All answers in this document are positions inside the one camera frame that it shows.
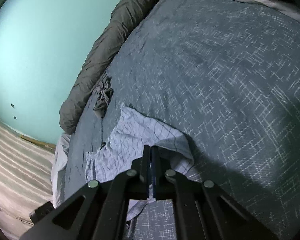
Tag wooden frame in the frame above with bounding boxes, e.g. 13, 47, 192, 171
20, 135, 57, 147

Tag grey underwear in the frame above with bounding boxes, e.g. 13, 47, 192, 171
93, 76, 114, 118

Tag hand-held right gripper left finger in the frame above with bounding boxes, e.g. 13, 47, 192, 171
21, 145, 152, 240

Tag grey folded garment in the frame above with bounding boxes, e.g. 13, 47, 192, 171
211, 0, 300, 28

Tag light grey sheet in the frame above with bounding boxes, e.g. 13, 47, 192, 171
51, 132, 72, 208

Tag blue checked shorts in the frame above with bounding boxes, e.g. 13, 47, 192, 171
85, 104, 195, 230

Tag rolled grey duvet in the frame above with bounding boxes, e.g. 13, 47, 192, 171
59, 0, 182, 135

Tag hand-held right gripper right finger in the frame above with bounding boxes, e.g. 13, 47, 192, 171
151, 146, 278, 240

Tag cream striped curtain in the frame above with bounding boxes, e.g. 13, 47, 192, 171
0, 115, 57, 233

